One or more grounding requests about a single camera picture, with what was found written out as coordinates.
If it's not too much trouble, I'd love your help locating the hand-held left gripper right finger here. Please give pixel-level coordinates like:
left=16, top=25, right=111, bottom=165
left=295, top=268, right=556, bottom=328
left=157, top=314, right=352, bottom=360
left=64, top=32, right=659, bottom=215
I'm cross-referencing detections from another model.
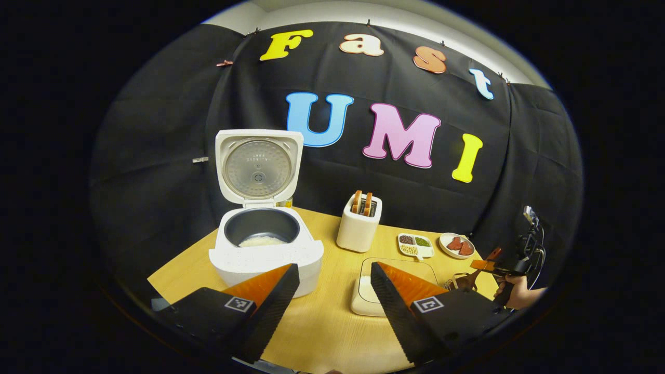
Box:
left=370, top=261, right=512, bottom=365

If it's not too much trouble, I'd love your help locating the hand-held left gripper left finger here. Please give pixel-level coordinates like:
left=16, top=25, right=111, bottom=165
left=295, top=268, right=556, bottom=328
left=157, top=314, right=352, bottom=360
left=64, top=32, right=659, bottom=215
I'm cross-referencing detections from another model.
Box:
left=156, top=263, right=301, bottom=364

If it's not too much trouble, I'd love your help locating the brown wooden spoon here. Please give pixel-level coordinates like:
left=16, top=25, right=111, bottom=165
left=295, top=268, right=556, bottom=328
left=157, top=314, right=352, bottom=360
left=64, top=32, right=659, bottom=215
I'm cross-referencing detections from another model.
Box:
left=453, top=268, right=484, bottom=291

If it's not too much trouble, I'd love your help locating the metal wire chopstick holder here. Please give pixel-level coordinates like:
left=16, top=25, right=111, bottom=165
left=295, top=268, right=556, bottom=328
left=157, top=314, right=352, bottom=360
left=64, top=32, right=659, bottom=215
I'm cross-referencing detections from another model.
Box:
left=444, top=274, right=481, bottom=292

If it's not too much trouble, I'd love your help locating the white rice cooker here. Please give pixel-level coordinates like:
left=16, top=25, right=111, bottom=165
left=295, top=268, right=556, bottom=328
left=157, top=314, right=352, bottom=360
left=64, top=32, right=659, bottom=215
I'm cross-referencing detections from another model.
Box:
left=209, top=129, right=325, bottom=299

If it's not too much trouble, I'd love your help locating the clear glass dish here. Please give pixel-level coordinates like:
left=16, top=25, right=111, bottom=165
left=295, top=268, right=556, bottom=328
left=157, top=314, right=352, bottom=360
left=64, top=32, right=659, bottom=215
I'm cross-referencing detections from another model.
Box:
left=350, top=257, right=440, bottom=317

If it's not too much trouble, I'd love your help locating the round white plate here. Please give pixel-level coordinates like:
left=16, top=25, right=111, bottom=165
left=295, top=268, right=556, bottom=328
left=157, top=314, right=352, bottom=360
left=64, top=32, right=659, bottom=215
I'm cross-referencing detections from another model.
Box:
left=439, top=232, right=476, bottom=260

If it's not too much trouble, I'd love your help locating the white divided bean dish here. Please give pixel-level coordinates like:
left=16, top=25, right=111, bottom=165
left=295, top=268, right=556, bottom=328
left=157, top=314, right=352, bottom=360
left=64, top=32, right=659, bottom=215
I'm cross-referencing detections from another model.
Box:
left=397, top=233, right=435, bottom=261

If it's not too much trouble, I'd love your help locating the white toaster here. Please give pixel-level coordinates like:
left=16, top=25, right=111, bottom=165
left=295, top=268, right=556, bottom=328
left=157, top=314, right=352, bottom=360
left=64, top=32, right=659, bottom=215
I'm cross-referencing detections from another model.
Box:
left=336, top=193, right=383, bottom=253

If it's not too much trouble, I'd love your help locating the black backdrop cloth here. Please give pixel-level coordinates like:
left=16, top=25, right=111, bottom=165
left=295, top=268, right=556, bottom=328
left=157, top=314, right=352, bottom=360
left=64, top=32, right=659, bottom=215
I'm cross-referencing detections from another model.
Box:
left=88, top=22, right=583, bottom=312

